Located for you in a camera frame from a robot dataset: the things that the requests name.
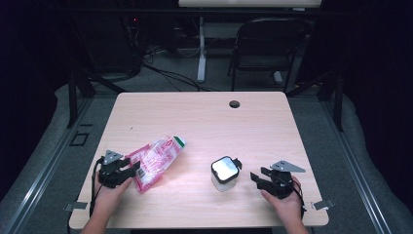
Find dark computer tower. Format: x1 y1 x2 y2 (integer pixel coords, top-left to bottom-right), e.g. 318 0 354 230
92 14 144 75

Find pink plastic bag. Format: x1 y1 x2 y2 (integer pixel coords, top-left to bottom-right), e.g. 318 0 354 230
125 135 188 193

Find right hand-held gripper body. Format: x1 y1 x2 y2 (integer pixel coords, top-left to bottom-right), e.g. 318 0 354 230
266 160 306 200

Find grey metal table bracket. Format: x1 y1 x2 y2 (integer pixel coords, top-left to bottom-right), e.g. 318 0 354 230
63 201 89 212
311 198 336 211

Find person's right hand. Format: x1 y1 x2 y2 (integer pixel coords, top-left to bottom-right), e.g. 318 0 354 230
260 176 305 225

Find black metal stand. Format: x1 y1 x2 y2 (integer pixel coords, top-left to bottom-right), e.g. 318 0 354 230
66 67 129 129
285 69 345 133

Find black folding chair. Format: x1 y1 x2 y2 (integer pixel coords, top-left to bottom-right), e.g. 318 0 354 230
227 18 315 94

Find person's left hand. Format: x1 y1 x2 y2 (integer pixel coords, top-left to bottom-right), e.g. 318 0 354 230
93 174 133 211

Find aluminium floor rail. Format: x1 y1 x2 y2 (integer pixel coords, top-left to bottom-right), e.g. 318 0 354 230
0 97 94 234
319 97 394 234

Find white desk top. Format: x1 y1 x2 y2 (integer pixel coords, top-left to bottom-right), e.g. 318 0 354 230
177 0 322 9

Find white desk leg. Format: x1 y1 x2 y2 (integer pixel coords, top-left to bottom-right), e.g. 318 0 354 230
196 17 208 84

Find clear container with black lid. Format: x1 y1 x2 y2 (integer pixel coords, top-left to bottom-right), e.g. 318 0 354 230
210 155 244 193

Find hand-held gripper cable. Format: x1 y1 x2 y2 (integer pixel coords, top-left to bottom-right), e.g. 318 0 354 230
89 158 105 218
285 176 308 219

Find right hand-held gripper cable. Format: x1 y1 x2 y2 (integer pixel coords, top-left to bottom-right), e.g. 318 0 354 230
285 176 308 219

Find black floor cables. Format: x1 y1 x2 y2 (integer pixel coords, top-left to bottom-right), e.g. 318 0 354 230
141 45 216 93

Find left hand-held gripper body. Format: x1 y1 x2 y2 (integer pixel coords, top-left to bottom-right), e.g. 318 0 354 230
97 149 131 189

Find left hand-held gripper cable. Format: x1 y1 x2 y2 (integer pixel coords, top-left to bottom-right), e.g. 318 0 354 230
89 158 105 218

